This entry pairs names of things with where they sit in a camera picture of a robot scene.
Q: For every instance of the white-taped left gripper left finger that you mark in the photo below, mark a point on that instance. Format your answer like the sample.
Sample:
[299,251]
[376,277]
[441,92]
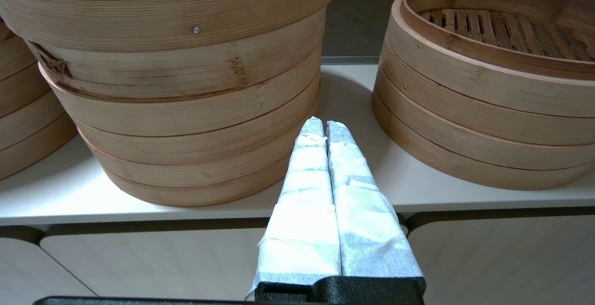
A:
[302,212]

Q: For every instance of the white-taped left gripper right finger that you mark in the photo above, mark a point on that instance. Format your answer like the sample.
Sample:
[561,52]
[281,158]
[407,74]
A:
[367,230]

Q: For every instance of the small slatted bamboo steamer stack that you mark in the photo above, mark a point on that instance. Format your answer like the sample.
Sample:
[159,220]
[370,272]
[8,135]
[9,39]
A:
[465,109]

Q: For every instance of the large bamboo steamer stack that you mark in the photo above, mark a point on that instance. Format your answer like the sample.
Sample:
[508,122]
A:
[176,86]

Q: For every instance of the white cabinet door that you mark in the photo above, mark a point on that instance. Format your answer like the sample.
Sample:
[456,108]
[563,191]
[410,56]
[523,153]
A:
[23,277]
[511,263]

